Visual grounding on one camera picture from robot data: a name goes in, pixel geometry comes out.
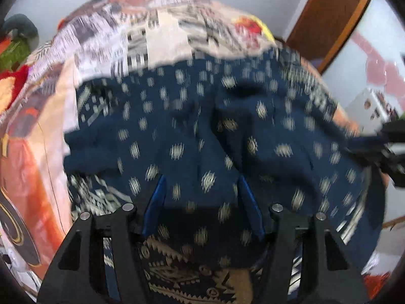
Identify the green storage box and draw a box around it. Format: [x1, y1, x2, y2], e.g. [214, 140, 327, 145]
[0, 40, 33, 73]

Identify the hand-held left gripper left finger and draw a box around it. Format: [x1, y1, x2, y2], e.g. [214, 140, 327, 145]
[36, 175, 168, 304]

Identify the red plush toy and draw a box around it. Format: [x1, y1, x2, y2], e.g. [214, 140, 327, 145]
[0, 69, 30, 115]

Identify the navy patterned hoodie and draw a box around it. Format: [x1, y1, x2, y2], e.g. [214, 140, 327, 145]
[63, 46, 390, 304]

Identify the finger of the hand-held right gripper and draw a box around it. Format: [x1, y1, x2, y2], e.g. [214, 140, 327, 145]
[346, 136, 385, 163]

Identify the wooden wardrobe with white door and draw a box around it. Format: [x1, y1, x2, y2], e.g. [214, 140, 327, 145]
[321, 0, 405, 125]

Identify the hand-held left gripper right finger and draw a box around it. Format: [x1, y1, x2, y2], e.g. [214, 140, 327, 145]
[237, 176, 369, 304]

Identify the yellow cloth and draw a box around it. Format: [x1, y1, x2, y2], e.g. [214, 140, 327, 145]
[251, 15, 276, 44]

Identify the printed bed blanket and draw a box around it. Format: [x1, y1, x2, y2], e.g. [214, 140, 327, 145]
[0, 0, 364, 293]

